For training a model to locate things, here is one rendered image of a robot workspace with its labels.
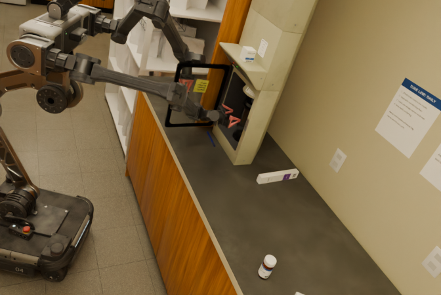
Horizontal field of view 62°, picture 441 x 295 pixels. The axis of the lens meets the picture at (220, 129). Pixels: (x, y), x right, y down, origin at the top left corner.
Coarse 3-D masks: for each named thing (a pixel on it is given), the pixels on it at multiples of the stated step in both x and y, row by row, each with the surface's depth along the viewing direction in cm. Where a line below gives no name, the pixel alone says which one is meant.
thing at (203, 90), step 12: (180, 72) 188; (192, 72) 191; (204, 72) 194; (216, 72) 197; (192, 84) 195; (204, 84) 199; (216, 84) 202; (192, 96) 200; (204, 96) 204; (216, 96) 207; (204, 108) 209; (180, 120) 207; (192, 120) 210
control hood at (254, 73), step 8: (224, 48) 184; (232, 48) 186; (240, 48) 189; (232, 56) 177; (240, 64) 171; (248, 64) 173; (256, 64) 176; (248, 72) 167; (256, 72) 169; (264, 72) 171; (248, 80) 178; (256, 80) 171; (256, 88) 175
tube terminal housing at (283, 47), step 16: (256, 16) 179; (256, 32) 179; (272, 32) 167; (288, 32) 163; (304, 32) 177; (256, 48) 179; (272, 48) 168; (288, 48) 168; (272, 64) 170; (288, 64) 174; (272, 80) 175; (256, 96) 180; (272, 96) 182; (256, 112) 184; (272, 112) 198; (256, 128) 191; (224, 144) 210; (240, 144) 194; (256, 144) 198; (240, 160) 201
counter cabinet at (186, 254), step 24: (144, 120) 255; (144, 144) 256; (144, 168) 257; (168, 168) 214; (144, 192) 258; (168, 192) 215; (144, 216) 259; (168, 216) 216; (192, 216) 184; (168, 240) 217; (192, 240) 185; (168, 264) 217; (192, 264) 185; (216, 264) 162; (168, 288) 218; (192, 288) 186; (216, 288) 162
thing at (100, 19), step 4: (96, 12) 177; (100, 12) 183; (92, 16) 176; (96, 16) 179; (100, 16) 180; (104, 16) 181; (92, 20) 177; (96, 20) 178; (100, 20) 178; (104, 20) 180; (108, 20) 180; (92, 24) 178; (96, 24) 179; (100, 24) 178; (104, 24) 179; (108, 24) 179; (92, 28) 179; (96, 28) 180; (100, 28) 179; (104, 28) 180; (108, 28) 180; (92, 32) 180; (96, 32) 185; (100, 32) 182; (104, 32) 184; (108, 32) 182
